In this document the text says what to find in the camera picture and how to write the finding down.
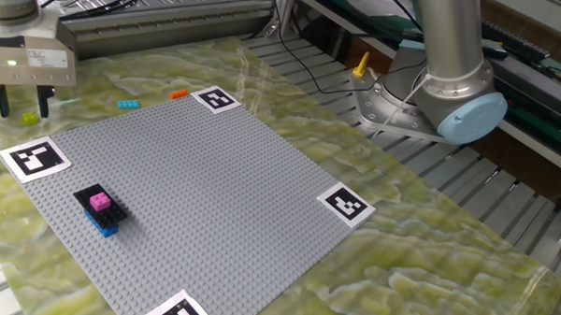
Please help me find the tan metal gripper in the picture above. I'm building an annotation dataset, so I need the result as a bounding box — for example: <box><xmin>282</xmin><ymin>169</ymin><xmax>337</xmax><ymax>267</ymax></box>
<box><xmin>0</xmin><ymin>20</ymin><xmax>79</xmax><ymax>122</ymax></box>

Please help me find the silver robot mounting plate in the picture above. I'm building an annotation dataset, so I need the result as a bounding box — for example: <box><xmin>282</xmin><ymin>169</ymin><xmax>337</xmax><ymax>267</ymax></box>
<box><xmin>348</xmin><ymin>68</ymin><xmax>457</xmax><ymax>146</ymax></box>

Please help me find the yellow plastic cone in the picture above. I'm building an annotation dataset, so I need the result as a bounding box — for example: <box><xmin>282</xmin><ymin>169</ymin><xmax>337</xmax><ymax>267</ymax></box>
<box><xmin>352</xmin><ymin>50</ymin><xmax>371</xmax><ymax>79</ymax></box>

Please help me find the thin white cable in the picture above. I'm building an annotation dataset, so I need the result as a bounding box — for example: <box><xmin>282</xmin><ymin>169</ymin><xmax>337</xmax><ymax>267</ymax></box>
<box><xmin>369</xmin><ymin>71</ymin><xmax>434</xmax><ymax>140</ymax></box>

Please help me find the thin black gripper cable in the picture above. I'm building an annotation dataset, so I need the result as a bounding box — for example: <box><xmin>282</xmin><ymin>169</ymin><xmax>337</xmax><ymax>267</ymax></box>
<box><xmin>262</xmin><ymin>0</ymin><xmax>432</xmax><ymax>99</ymax></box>

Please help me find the black computer mouse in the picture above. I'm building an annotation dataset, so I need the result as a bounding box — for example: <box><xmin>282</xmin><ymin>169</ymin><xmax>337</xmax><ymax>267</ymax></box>
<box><xmin>482</xmin><ymin>40</ymin><xmax>510</xmax><ymax>62</ymax></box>

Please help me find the black white fiducial marker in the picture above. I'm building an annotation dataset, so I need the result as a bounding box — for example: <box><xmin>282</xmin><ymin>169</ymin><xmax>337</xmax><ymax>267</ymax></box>
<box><xmin>314</xmin><ymin>180</ymin><xmax>378</xmax><ymax>230</ymax></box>
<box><xmin>190</xmin><ymin>84</ymin><xmax>243</xmax><ymax>116</ymax></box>
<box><xmin>0</xmin><ymin>134</ymin><xmax>74</xmax><ymax>187</ymax></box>
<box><xmin>136</xmin><ymin>286</ymin><xmax>217</xmax><ymax>315</ymax></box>

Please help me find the aluminium frame post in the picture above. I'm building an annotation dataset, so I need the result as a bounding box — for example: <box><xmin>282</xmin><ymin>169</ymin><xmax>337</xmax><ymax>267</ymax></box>
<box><xmin>260</xmin><ymin>0</ymin><xmax>300</xmax><ymax>40</ymax></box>

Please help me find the black Lego plate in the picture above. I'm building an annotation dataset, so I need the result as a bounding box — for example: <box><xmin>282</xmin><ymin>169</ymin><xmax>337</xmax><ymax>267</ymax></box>
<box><xmin>71</xmin><ymin>182</ymin><xmax>131</xmax><ymax>232</ymax></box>

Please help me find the long aluminium rail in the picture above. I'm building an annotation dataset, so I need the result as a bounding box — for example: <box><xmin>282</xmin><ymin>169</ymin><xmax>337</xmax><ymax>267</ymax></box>
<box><xmin>59</xmin><ymin>0</ymin><xmax>278</xmax><ymax>67</ymax></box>

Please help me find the white gripper adapter plate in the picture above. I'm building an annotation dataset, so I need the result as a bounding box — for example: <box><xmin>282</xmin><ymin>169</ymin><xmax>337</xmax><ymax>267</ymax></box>
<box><xmin>0</xmin><ymin>7</ymin><xmax>61</xmax><ymax>41</ymax></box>

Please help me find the blue Lego brick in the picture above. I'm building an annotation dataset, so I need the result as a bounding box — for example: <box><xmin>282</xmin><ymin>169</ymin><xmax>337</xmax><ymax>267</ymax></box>
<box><xmin>82</xmin><ymin>209</ymin><xmax>121</xmax><ymax>240</ymax></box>

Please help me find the magenta Lego brick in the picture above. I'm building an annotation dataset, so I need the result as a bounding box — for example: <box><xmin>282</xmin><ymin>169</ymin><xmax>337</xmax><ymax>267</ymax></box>
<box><xmin>89</xmin><ymin>191</ymin><xmax>113</xmax><ymax>213</ymax></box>

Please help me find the grey Lego baseplate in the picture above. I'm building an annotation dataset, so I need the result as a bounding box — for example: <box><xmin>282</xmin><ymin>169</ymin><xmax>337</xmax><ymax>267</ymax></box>
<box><xmin>15</xmin><ymin>87</ymin><xmax>362</xmax><ymax>315</ymax></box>

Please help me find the black keyboard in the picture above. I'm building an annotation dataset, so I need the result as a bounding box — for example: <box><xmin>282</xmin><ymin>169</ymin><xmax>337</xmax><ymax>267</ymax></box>
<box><xmin>480</xmin><ymin>19</ymin><xmax>553</xmax><ymax>65</ymax></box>

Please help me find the white paper sheet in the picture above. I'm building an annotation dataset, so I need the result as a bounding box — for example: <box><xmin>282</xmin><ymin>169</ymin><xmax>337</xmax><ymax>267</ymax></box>
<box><xmin>345</xmin><ymin>0</ymin><xmax>418</xmax><ymax>21</ymax></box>

